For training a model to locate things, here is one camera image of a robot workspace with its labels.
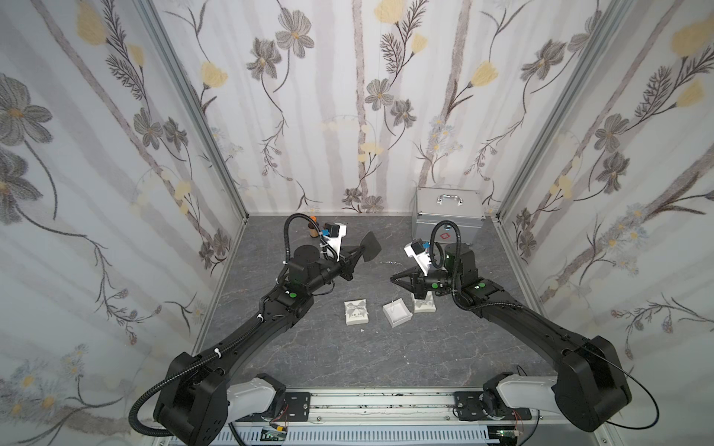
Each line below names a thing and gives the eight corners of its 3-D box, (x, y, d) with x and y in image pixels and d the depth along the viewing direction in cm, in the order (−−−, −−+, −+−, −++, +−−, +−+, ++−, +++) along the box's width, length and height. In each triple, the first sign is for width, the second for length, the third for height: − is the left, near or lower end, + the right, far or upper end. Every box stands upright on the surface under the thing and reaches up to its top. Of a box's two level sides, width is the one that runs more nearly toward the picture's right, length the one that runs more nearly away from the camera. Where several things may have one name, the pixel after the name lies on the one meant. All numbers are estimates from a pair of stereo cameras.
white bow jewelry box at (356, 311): (345, 326, 91) (345, 321, 88) (344, 305, 96) (343, 300, 92) (368, 323, 91) (368, 318, 88) (366, 303, 96) (366, 298, 93)
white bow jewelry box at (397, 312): (391, 328, 91) (392, 324, 88) (381, 309, 95) (381, 305, 93) (411, 318, 93) (413, 314, 91) (400, 300, 97) (401, 296, 95)
